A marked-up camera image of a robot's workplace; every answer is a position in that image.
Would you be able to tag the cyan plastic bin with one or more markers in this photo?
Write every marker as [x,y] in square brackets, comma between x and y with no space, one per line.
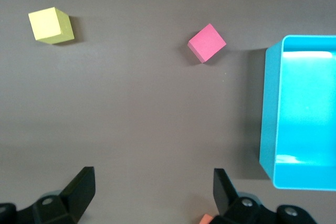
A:
[304,103]

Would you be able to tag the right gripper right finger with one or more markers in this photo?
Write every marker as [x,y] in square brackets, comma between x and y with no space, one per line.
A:
[225,197]

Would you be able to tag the yellow foam block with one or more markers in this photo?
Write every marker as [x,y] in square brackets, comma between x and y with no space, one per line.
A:
[47,24]

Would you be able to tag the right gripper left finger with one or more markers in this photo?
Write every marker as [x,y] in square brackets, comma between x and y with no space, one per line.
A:
[76,195]

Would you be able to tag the brown table cover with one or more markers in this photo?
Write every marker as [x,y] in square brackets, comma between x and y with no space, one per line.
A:
[131,103]

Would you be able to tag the crimson foam block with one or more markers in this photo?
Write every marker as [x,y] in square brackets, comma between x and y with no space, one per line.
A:
[207,41]

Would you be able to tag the orange foam block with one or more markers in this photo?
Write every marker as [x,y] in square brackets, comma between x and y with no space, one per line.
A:
[207,219]

